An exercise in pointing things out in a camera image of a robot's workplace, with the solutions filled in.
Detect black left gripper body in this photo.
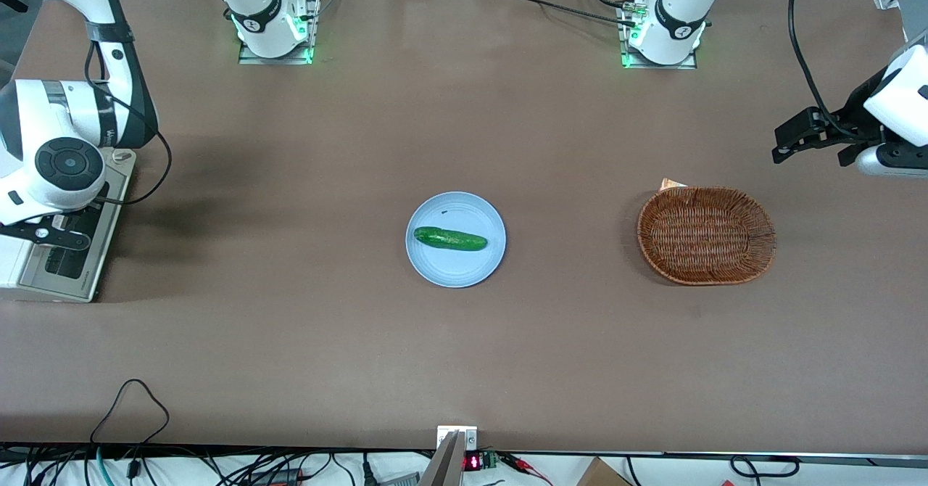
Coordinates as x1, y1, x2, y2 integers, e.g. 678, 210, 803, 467
834, 65, 900, 168

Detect silver glass oven door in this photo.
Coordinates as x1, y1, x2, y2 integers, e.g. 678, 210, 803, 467
17, 168, 134, 304

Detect white toaster oven body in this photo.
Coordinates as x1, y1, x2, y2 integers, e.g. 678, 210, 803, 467
0, 147, 138, 304

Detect brown wicker basket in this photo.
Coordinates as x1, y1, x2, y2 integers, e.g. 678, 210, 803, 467
637, 186, 778, 287

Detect black power adapter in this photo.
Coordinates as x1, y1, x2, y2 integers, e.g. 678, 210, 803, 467
249, 468, 306, 486

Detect green cucumber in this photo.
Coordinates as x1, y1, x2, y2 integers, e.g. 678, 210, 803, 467
413, 226, 489, 252

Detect light blue round plate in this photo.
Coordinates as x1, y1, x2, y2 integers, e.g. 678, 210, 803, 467
405, 191, 507, 288

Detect brown cardboard box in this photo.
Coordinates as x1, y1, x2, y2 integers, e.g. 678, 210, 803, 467
576, 457, 634, 486

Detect red alligator clip leads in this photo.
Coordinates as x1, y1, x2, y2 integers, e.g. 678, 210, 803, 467
503, 453, 553, 486

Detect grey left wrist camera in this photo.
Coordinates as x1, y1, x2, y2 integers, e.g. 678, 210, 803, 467
855, 144, 928, 180

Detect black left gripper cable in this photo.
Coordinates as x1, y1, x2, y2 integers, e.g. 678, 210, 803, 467
787, 0, 865, 140

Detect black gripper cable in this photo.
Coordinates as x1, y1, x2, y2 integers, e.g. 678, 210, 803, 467
85, 40, 173, 205
787, 0, 865, 140

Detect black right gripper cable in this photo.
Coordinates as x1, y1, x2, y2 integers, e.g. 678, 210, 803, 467
85, 40, 173, 205

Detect black looped table cable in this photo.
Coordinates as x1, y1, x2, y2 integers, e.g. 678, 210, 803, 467
90, 379, 170, 448

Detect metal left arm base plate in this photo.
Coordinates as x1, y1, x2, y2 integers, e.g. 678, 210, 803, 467
617, 0, 699, 70

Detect black cable across table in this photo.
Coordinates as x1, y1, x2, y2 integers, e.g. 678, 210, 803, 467
503, 0, 640, 28

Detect black coiled floor cable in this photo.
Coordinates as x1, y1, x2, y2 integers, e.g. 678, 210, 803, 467
730, 455, 801, 479

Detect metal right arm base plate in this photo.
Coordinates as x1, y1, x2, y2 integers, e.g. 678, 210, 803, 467
238, 0, 322, 65

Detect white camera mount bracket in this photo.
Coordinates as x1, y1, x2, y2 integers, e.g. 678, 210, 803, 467
436, 426, 479, 452

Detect grey camera mount pole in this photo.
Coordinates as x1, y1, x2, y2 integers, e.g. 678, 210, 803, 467
418, 431, 465, 486

